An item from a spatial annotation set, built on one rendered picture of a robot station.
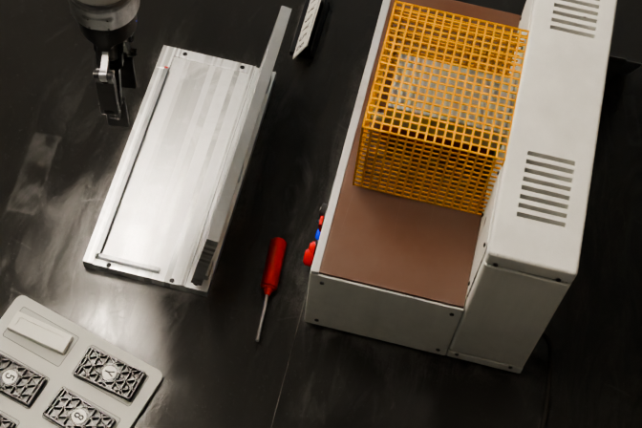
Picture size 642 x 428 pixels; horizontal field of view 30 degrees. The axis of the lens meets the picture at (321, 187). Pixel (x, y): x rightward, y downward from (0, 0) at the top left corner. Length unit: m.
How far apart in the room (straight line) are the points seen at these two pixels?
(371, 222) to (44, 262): 0.55
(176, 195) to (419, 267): 0.46
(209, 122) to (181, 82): 0.10
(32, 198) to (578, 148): 0.90
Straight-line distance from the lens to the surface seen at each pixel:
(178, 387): 1.89
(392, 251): 1.77
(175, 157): 2.04
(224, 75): 2.12
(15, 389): 1.90
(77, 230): 2.01
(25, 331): 1.92
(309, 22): 2.17
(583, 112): 1.72
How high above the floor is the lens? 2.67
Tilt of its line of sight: 61 degrees down
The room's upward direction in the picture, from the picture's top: 7 degrees clockwise
